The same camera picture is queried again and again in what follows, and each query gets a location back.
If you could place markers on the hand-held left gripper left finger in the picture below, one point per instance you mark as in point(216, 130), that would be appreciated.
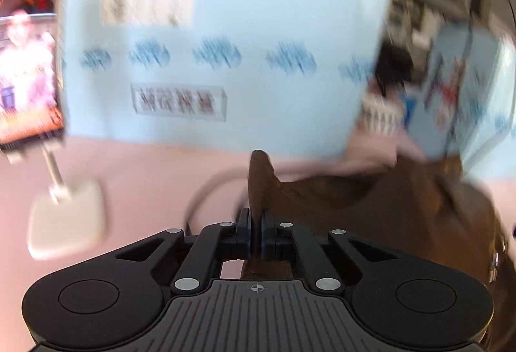
point(246, 233)

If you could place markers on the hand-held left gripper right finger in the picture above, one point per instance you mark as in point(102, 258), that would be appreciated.
point(266, 233)

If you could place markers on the brown cloth garment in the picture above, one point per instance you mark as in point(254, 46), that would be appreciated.
point(387, 211)

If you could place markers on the striped white container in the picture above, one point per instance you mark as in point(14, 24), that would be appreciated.
point(379, 114)

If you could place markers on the large light blue carton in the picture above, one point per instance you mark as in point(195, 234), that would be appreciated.
point(225, 45)

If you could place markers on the small light blue carton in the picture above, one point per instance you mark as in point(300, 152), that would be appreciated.
point(475, 94)

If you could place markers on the purple packet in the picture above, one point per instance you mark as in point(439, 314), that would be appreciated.
point(26, 77)

